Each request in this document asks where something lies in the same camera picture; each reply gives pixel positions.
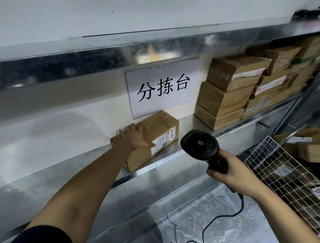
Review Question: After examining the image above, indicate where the large taped cardboard box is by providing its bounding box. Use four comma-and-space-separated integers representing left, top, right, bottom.
110, 110, 179, 173

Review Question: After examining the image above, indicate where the person's left hand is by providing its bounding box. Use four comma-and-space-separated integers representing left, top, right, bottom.
119, 123, 155, 151

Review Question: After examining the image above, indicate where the person's right hand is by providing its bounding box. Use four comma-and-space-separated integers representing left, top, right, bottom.
206, 149, 260, 198

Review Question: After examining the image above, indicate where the metal shelving rack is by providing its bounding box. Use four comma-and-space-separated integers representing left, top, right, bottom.
0, 17, 320, 243

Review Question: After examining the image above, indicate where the white wire basket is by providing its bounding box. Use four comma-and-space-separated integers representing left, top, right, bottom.
244, 136, 320, 233

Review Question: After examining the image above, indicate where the black scanner cable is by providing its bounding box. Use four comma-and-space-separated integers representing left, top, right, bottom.
201, 193, 244, 243

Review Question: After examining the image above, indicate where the person's black sleeve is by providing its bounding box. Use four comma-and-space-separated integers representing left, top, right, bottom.
11, 225, 73, 243

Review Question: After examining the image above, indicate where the person's left forearm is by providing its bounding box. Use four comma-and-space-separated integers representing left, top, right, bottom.
25, 144, 133, 236

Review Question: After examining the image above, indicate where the white sticker cardboard box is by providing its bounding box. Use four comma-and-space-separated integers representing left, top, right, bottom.
285, 135, 320, 163

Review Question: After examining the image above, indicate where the white paper sign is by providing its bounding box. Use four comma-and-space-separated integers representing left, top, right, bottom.
126, 59, 203, 119

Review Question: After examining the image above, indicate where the black barcode scanner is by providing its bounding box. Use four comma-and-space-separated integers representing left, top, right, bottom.
180, 130, 237, 193

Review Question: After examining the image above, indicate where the black object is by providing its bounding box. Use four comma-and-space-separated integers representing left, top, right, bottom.
292, 9, 320, 20

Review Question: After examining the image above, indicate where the person's right forearm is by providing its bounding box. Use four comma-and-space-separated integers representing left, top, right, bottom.
252, 185, 313, 243

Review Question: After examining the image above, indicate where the stack of cardboard boxes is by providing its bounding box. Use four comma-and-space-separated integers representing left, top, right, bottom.
195, 35, 320, 131

